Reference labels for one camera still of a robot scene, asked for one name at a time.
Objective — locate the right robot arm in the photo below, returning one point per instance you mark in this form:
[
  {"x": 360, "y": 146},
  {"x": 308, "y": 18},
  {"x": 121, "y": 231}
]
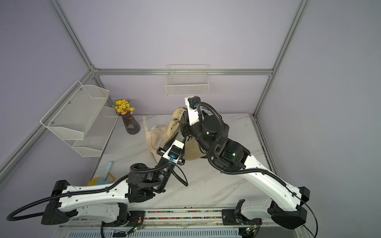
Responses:
[{"x": 288, "y": 207}]

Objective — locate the yellow flower bouquet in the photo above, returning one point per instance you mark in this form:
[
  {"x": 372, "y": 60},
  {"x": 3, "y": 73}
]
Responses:
[{"x": 123, "y": 107}]

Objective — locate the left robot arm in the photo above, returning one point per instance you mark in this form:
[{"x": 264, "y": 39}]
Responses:
[{"x": 109, "y": 202}]

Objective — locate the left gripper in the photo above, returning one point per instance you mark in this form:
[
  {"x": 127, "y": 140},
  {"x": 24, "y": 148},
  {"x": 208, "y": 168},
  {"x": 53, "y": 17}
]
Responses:
[{"x": 167, "y": 146}]

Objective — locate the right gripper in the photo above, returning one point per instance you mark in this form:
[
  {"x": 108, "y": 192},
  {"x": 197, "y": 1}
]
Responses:
[{"x": 189, "y": 129}]

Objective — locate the purple glass vase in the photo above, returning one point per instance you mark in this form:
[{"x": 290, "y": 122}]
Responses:
[{"x": 131, "y": 125}]

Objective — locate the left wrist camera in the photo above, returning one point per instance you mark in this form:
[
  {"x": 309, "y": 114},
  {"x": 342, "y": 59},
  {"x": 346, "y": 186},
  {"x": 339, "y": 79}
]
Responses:
[{"x": 175, "y": 153}]

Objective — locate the cream Colorado baseball cap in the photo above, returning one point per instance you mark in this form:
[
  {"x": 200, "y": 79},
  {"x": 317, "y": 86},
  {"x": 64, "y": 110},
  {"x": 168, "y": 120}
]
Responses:
[{"x": 154, "y": 138}]

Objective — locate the white two-tier mesh shelf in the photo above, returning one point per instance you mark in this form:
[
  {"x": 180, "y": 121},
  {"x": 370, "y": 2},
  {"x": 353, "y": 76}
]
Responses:
[{"x": 82, "y": 120}]

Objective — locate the yellow object behind left arm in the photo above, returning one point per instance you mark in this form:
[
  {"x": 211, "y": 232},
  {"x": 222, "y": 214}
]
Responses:
[{"x": 106, "y": 179}]

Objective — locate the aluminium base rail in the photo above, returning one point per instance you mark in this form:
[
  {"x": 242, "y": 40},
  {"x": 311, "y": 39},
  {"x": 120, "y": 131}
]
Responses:
[{"x": 183, "y": 223}]

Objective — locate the white wire wall basket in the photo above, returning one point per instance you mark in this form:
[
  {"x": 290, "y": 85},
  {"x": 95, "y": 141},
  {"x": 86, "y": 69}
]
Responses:
[{"x": 187, "y": 79}]

